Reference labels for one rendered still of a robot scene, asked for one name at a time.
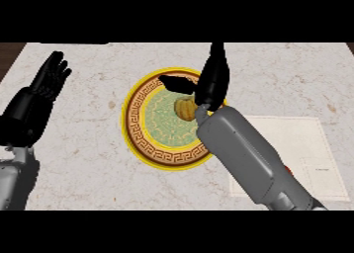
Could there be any yellow-rimmed ornate plate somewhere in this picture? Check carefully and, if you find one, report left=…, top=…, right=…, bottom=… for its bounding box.
left=119, top=66, right=230, bottom=172

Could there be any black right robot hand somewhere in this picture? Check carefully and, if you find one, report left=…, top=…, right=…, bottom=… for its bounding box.
left=159, top=42, right=231, bottom=113

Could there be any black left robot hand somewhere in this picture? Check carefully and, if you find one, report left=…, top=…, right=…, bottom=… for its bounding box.
left=0, top=50, right=73, bottom=148

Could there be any yellow-brown squash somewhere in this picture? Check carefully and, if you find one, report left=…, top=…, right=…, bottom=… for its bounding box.
left=174, top=96, right=202, bottom=123

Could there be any white placemat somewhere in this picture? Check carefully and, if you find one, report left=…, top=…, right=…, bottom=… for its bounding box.
left=227, top=115, right=353, bottom=203

